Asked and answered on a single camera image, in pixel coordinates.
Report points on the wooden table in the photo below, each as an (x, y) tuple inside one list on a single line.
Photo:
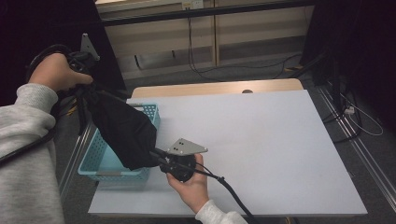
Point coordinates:
[(218, 87)]

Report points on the light blue plastic basket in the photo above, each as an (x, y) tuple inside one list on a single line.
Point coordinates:
[(99, 161)]

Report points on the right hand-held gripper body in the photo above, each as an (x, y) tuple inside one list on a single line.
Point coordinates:
[(180, 165)]

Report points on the metal floor rail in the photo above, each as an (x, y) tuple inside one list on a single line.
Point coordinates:
[(358, 149), (73, 165)]

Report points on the white power strip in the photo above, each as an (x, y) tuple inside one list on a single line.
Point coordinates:
[(349, 110)]

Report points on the black pants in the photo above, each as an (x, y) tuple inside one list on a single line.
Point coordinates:
[(124, 130)]

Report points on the person's right hand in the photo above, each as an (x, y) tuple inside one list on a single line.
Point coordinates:
[(194, 189)]

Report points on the person's left hand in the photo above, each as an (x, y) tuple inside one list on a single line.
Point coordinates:
[(53, 71)]

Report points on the small yellow floor item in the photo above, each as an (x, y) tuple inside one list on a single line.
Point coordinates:
[(72, 110)]

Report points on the white wall socket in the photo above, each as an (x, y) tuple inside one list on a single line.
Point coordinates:
[(193, 3)]

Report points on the dark round table grommet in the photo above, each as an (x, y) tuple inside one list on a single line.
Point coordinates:
[(247, 91)]

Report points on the black curtain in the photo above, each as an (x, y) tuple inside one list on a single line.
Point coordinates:
[(31, 25), (358, 46)]

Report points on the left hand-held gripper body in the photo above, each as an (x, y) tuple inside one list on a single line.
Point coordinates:
[(87, 57)]

